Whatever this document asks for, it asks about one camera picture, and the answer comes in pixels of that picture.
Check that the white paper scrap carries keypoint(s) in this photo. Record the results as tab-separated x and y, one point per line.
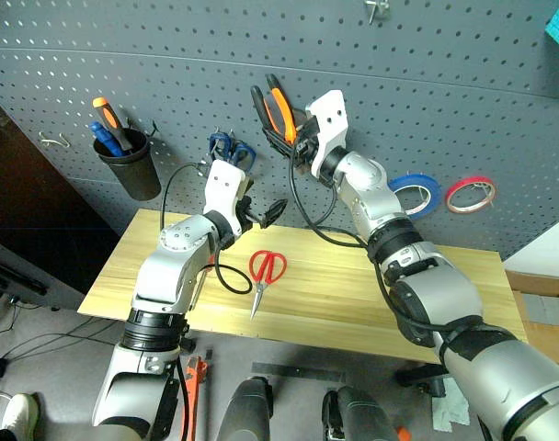
452	409

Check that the dark rounded robot shape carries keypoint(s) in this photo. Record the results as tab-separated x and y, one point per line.
357	415
249	409

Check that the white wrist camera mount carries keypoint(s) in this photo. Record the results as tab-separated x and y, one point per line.
224	184
331	124

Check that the orange and black pliers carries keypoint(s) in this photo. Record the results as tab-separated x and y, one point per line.
279	110

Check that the orange pipe wrench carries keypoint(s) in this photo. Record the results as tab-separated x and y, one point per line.
196	372

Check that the dark cabinet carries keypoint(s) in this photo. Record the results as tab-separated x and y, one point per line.
26	220

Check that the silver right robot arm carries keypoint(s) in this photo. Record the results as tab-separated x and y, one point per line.
445	285

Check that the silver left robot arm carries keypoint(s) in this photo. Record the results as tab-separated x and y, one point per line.
169	271

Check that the red tape roll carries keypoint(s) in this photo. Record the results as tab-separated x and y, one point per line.
465	183

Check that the blue tape roll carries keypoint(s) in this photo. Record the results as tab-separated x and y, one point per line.
429	186

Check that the silver metal pegboard hook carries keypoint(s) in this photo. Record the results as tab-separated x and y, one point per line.
376	7

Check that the grey metal pegboard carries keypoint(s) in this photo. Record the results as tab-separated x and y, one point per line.
399	69

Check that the black floor tape strip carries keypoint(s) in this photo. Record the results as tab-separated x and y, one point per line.
298	371

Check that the brown cardboard box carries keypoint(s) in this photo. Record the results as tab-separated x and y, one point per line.
546	317

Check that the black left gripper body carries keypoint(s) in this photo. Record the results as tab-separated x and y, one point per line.
247	215

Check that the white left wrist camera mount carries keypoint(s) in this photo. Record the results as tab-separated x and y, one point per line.
224	184

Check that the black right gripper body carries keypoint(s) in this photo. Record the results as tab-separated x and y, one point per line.
305	147

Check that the white board panel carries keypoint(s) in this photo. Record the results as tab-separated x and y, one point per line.
544	252

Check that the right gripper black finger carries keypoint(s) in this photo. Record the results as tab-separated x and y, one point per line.
277	143
304	120

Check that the black table foot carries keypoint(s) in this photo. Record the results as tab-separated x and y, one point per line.
419	376

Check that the black plastic tool cup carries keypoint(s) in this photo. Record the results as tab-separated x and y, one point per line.
130	172

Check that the orange and black screwdriver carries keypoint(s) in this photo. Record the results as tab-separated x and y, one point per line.
110	120

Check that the white shoe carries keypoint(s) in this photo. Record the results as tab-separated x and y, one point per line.
22	413

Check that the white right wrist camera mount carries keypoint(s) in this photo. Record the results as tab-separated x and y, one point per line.
331	124

